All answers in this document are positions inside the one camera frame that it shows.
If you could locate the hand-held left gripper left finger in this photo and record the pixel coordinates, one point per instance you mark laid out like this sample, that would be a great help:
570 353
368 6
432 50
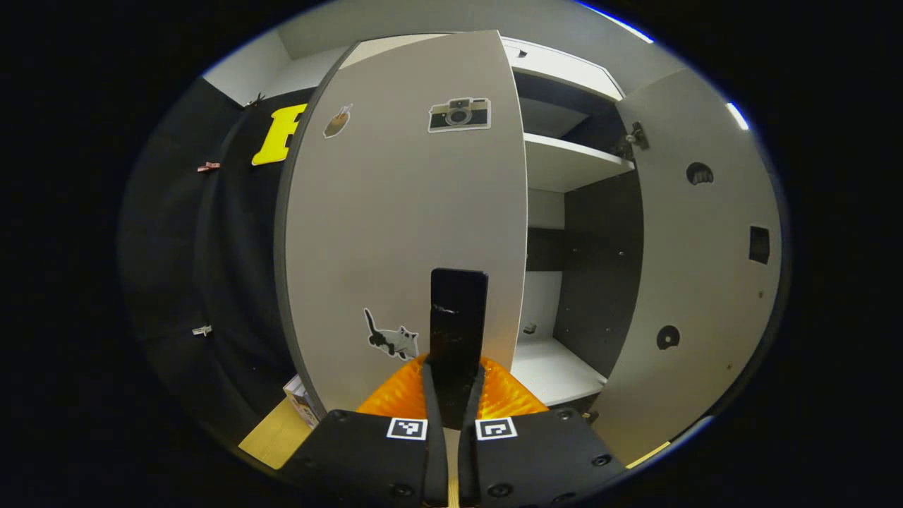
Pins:
374 451

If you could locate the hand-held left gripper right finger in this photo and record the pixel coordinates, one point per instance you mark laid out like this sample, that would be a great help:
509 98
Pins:
543 451

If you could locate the beige double-door shoe cabinet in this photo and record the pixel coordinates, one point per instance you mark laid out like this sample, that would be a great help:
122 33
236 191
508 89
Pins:
600 282

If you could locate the beige cabinet door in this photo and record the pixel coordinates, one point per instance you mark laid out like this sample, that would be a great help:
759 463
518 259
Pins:
395 212
705 282

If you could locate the white cabinet shelf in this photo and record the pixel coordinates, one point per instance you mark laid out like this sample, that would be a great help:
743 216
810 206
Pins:
571 162

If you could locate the metal door hinge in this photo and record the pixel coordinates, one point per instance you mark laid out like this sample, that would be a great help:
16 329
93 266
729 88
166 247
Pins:
637 135

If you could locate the beige cabinet drawer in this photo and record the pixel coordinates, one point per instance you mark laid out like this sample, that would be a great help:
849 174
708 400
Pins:
571 70

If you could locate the beige book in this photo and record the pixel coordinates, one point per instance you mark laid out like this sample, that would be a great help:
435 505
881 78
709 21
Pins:
302 401

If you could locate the silver clip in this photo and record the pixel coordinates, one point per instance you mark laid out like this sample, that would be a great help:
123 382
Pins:
202 329

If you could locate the black backdrop cloth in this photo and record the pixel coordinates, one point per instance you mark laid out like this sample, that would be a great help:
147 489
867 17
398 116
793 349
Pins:
176 282

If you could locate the red clip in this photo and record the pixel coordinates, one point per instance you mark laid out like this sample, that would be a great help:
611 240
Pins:
208 167

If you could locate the black clip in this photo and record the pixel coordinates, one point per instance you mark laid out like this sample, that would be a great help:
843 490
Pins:
254 99

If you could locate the small ceiling light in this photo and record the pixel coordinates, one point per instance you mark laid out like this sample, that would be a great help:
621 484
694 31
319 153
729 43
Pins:
738 116

